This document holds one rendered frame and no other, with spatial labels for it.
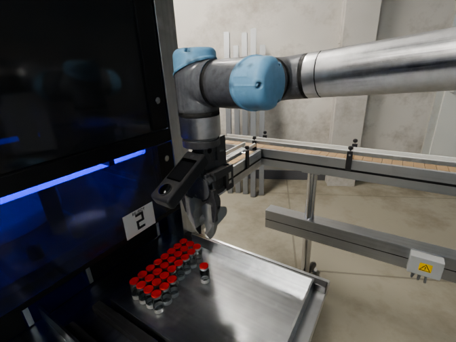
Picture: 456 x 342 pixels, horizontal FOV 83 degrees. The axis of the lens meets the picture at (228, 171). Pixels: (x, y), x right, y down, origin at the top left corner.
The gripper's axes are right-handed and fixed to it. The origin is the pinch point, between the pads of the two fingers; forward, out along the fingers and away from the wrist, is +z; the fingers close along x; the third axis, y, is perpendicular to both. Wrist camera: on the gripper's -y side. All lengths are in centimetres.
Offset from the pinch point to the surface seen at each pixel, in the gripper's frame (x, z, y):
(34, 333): 19.2, 13.9, -28.5
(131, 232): 15.4, 1.8, -7.1
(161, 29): 16.9, -40.6, 10.1
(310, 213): 7, 43, 90
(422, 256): -43, 48, 88
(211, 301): -4.2, 13.9, -3.4
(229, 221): 97, 102, 132
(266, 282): -11.2, 13.9, 7.8
